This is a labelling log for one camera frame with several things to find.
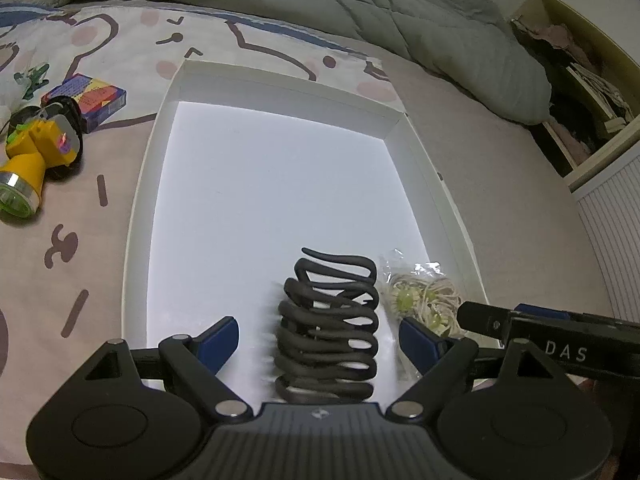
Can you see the small green toy plane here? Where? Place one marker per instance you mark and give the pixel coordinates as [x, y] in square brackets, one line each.
[30, 81]

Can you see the yellow flashlight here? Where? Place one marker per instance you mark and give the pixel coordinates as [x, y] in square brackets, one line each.
[30, 160]

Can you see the green quilt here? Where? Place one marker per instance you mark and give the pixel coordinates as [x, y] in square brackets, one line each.
[350, 0]

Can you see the clear bag of rubber bands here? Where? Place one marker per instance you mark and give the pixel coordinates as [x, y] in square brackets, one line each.
[436, 301]

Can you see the white ribbed panel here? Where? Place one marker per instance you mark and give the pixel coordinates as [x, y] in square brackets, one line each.
[615, 220]

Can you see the blue card box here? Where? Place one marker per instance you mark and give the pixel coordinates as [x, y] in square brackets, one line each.
[95, 101]

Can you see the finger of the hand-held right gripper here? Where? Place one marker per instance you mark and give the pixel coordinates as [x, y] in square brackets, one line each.
[542, 311]
[482, 321]

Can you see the white cardboard box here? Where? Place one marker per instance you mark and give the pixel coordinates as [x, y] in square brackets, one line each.
[250, 185]

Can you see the wooden shelf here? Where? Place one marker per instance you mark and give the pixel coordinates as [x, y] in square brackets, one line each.
[602, 159]

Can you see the black round object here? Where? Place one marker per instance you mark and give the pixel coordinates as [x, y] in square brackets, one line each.
[65, 106]

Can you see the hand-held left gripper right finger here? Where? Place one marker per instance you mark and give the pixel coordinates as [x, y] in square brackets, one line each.
[419, 344]

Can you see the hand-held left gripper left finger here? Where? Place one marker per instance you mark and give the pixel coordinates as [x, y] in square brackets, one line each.
[220, 336]

